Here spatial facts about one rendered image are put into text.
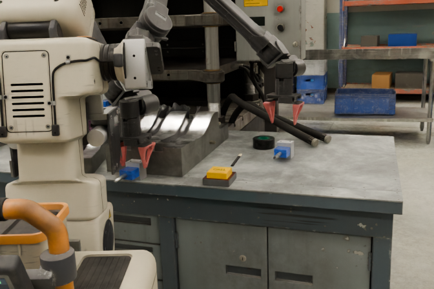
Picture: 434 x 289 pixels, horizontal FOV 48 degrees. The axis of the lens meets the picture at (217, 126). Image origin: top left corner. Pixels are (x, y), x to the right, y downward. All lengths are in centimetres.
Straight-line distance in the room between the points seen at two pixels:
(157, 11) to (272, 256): 77
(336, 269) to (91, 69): 88
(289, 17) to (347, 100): 305
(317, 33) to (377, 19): 94
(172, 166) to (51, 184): 42
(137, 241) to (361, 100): 385
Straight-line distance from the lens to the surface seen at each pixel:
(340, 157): 167
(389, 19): 803
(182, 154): 147
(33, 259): 90
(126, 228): 163
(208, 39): 216
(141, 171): 148
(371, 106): 518
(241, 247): 150
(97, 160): 163
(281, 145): 164
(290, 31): 220
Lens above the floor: 126
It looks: 12 degrees down
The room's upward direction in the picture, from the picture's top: 2 degrees counter-clockwise
